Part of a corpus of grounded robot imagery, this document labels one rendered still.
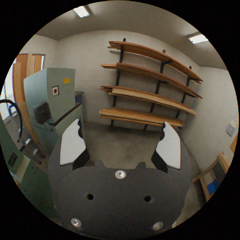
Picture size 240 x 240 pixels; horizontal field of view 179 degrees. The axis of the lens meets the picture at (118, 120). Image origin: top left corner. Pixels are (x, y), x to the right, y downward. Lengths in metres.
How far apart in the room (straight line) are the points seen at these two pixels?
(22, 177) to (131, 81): 2.25
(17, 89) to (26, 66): 0.53
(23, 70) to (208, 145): 4.64
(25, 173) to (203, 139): 3.19
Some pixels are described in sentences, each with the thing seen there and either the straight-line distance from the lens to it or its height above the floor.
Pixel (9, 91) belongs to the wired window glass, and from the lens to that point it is 2.27.
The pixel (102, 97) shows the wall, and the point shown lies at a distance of 1.99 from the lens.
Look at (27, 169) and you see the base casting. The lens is 0.81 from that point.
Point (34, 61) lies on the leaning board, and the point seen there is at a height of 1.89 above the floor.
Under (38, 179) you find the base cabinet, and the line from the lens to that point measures 0.93.
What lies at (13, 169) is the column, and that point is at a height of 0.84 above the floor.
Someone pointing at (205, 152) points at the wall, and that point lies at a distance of 2.62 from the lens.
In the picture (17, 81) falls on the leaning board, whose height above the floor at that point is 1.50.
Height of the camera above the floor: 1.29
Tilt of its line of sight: 30 degrees down
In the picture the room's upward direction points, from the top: 9 degrees clockwise
